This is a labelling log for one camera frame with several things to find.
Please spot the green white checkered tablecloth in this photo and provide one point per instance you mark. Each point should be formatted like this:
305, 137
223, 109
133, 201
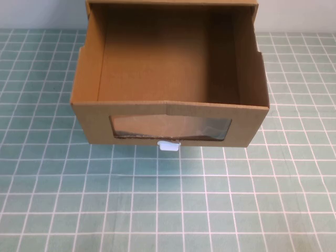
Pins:
168, 197

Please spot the cardboard shoe box shell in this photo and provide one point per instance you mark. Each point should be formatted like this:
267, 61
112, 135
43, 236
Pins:
170, 1

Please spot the cardboard drawer with window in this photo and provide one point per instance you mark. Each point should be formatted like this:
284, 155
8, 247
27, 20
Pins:
92, 123

